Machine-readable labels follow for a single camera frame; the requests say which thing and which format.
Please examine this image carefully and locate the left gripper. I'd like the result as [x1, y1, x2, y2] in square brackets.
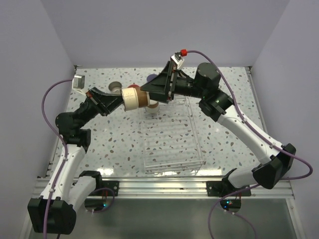
[75, 87, 128, 129]

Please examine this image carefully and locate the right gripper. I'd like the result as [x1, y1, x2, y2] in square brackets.
[141, 61, 206, 104]

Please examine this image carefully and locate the red plastic cup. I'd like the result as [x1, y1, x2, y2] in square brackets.
[128, 84, 139, 89]

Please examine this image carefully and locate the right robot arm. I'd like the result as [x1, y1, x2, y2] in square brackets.
[141, 62, 296, 196]

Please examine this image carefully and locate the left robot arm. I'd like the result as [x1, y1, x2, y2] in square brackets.
[27, 88, 124, 236]

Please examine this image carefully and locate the purple plastic cup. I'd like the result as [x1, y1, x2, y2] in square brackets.
[147, 74, 157, 82]

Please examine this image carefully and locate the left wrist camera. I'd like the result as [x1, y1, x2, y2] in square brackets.
[72, 74, 85, 95]

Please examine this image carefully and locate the white wire dish rack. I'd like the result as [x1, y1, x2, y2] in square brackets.
[140, 96, 205, 176]

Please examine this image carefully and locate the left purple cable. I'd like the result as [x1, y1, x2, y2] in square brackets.
[42, 79, 75, 239]

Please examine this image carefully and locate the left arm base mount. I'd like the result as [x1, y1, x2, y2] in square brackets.
[81, 170, 120, 197]

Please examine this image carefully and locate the aluminium front rail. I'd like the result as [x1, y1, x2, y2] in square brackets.
[34, 175, 292, 199]

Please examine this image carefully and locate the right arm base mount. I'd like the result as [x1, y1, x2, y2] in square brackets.
[206, 168, 250, 198]

